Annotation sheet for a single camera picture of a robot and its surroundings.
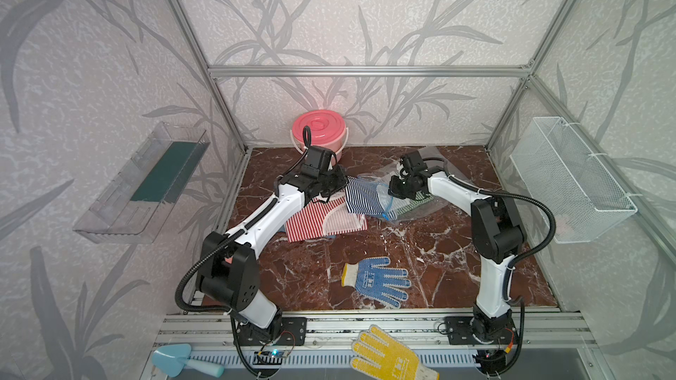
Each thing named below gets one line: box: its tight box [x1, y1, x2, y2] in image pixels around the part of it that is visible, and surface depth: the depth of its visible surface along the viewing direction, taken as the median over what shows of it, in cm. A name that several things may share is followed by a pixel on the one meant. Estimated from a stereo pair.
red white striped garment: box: [285, 191, 368, 243], surface depth 95 cm
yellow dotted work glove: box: [350, 324, 441, 380], surface depth 71 cm
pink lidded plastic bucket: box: [290, 109, 349, 162], surface depth 106 cm
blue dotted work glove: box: [341, 256, 412, 309], surface depth 84 cm
